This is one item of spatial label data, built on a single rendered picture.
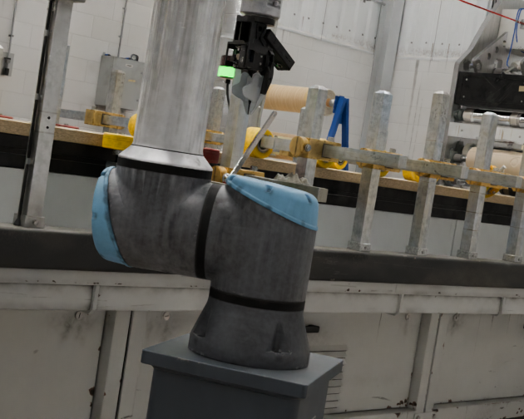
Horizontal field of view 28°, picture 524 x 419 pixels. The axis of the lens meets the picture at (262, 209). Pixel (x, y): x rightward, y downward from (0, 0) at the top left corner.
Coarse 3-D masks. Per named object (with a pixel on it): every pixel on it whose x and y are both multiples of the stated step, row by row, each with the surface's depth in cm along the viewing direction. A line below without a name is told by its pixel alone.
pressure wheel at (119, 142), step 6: (108, 132) 237; (120, 132) 236; (108, 138) 234; (114, 138) 233; (120, 138) 233; (126, 138) 233; (132, 138) 234; (102, 144) 235; (108, 144) 234; (114, 144) 233; (120, 144) 233; (126, 144) 234; (114, 150) 236; (120, 150) 236
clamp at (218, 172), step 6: (216, 168) 238; (222, 168) 238; (228, 168) 238; (216, 174) 238; (222, 174) 237; (240, 174) 240; (246, 174) 242; (252, 174) 243; (258, 174) 244; (216, 180) 237
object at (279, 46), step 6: (270, 30) 230; (264, 36) 230; (270, 36) 230; (270, 42) 231; (276, 42) 232; (276, 48) 232; (282, 48) 233; (276, 54) 233; (282, 54) 233; (288, 54) 235; (276, 60) 235; (282, 60) 234; (288, 60) 235; (276, 66) 237; (282, 66) 235; (288, 66) 235
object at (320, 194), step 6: (264, 180) 236; (270, 180) 235; (276, 180) 234; (282, 180) 236; (288, 186) 231; (294, 186) 229; (300, 186) 228; (306, 186) 227; (312, 186) 226; (312, 192) 226; (318, 192) 224; (324, 192) 226; (318, 198) 224; (324, 198) 226
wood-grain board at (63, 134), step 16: (0, 128) 220; (16, 128) 223; (64, 128) 242; (96, 144) 237; (256, 160) 273; (272, 160) 277; (320, 176) 290; (336, 176) 295; (352, 176) 300; (384, 176) 411; (448, 192) 333; (464, 192) 339
